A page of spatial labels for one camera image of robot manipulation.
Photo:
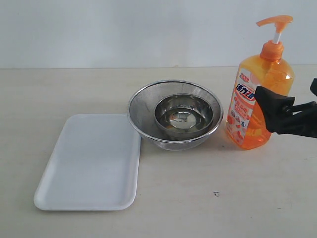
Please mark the orange dish soap pump bottle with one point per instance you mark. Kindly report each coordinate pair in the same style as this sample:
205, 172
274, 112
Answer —
262, 83

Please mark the small stainless steel bowl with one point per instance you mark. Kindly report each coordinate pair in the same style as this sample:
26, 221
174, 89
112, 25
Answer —
183, 115

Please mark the steel mesh colander bowl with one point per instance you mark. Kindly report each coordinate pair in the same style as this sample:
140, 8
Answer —
140, 112

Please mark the white rectangular plastic tray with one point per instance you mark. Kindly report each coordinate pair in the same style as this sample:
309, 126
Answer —
93, 166

